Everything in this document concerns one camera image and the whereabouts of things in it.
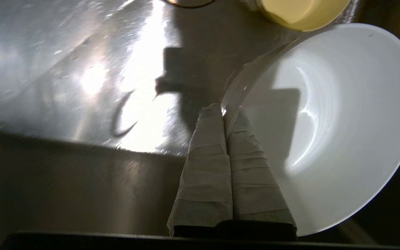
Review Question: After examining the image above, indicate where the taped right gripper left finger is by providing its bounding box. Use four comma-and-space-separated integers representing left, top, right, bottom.
167, 103, 234, 237

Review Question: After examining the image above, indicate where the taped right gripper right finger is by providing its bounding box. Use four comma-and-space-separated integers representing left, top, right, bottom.
225, 108, 298, 240

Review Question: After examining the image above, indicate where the white ceramic bowl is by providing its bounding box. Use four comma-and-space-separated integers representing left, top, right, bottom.
221, 23, 400, 236

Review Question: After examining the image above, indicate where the yellow bowl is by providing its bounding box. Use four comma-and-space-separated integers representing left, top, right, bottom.
256, 0, 351, 32

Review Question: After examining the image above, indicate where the stainless steel sink basin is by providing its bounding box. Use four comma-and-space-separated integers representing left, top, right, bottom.
0, 0, 400, 250

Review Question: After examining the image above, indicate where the round metal drain strainer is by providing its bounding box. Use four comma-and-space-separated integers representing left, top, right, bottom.
164, 0, 218, 9

